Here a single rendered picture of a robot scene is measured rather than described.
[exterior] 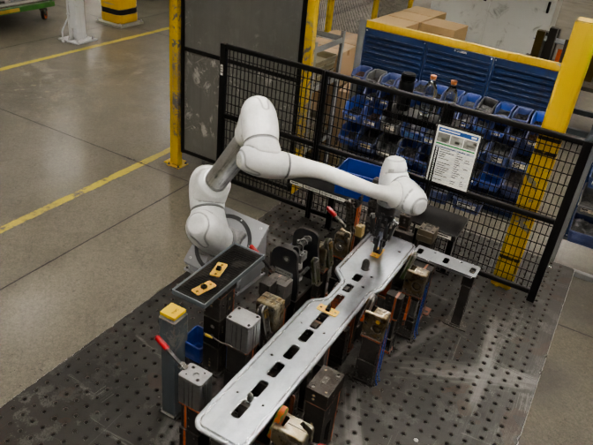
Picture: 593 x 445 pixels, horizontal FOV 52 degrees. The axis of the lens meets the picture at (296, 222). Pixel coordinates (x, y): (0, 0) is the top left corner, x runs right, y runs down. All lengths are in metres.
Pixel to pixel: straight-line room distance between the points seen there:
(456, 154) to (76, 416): 1.96
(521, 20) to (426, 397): 6.92
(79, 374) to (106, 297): 1.52
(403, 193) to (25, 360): 2.26
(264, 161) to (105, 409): 1.05
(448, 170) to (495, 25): 6.05
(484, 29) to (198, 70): 4.93
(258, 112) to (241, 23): 2.49
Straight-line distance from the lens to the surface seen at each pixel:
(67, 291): 4.08
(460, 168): 3.01
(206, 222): 2.65
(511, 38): 8.95
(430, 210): 3.07
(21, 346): 3.75
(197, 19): 4.99
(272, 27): 4.58
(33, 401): 2.46
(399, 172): 2.45
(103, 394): 2.43
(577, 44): 2.80
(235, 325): 2.08
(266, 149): 2.22
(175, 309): 2.04
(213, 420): 1.92
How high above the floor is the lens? 2.46
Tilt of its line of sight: 31 degrees down
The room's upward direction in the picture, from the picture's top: 7 degrees clockwise
